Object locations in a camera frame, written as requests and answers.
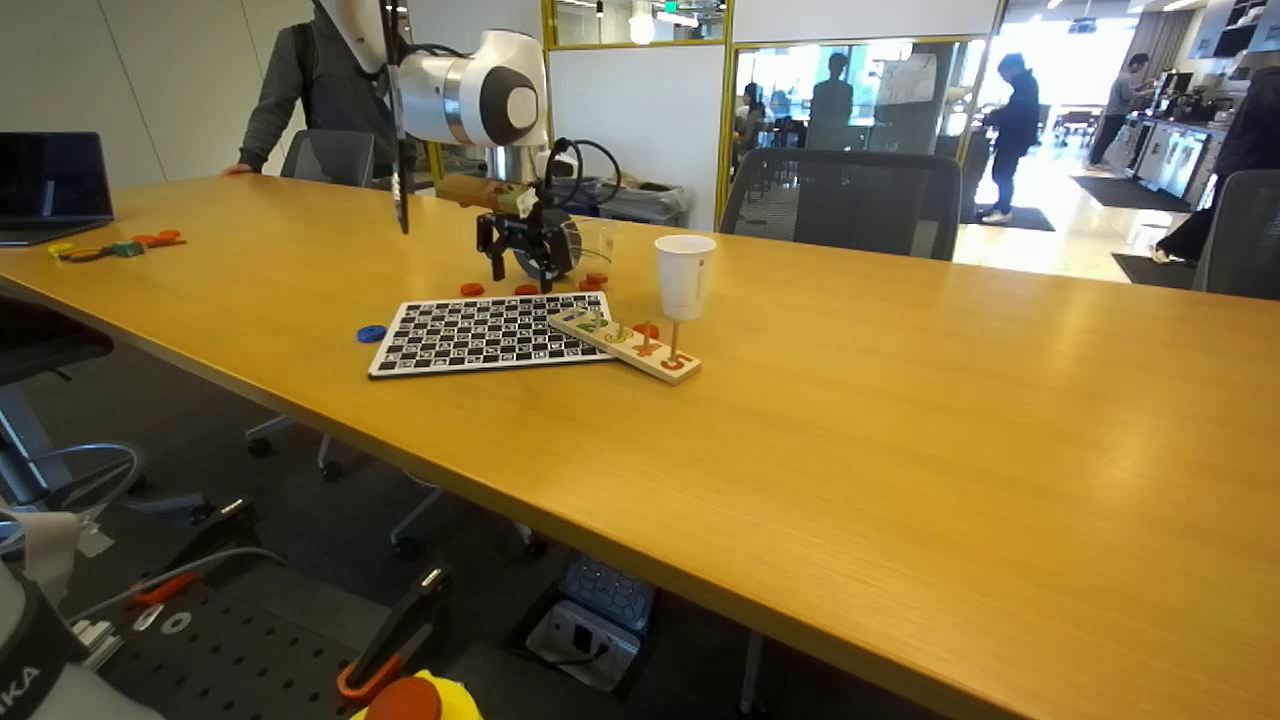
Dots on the person standing at counter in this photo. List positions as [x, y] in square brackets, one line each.
[1130, 85]

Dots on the person in dark jacket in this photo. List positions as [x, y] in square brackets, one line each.
[1252, 125]

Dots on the dark silhouette person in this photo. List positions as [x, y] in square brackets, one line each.
[839, 89]

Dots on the grey floor power box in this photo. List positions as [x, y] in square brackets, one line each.
[587, 640]

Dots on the kitchen counter cabinets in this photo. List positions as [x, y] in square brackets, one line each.
[1183, 154]

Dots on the black clamp lever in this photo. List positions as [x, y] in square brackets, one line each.
[223, 533]

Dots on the blue round token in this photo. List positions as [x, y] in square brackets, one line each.
[369, 332]

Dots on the dark floor mat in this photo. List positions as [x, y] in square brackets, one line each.
[1038, 220]
[1147, 271]
[1112, 193]

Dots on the black office chair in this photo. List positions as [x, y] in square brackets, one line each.
[44, 341]

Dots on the white cup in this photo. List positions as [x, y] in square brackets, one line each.
[686, 273]

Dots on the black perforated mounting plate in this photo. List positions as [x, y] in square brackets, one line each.
[254, 666]

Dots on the white cylindrical object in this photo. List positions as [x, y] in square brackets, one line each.
[41, 546]

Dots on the black monitor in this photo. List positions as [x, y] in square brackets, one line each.
[52, 180]

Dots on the gold framed glass partition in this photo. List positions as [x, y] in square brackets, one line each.
[726, 133]

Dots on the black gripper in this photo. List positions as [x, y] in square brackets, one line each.
[524, 226]

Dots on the grey tape roll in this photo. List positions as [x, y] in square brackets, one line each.
[577, 264]

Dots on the person in dark hoodie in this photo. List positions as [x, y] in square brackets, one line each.
[1018, 120]

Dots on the black white checkerboard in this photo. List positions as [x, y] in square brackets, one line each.
[482, 337]

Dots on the yellow red emergency stop button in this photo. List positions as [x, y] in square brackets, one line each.
[401, 703]

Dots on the man in grey sweater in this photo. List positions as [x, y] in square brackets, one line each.
[285, 92]

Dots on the clear plastic cup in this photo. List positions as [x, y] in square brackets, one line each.
[603, 237]

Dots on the wooden peg board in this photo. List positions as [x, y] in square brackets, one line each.
[624, 349]

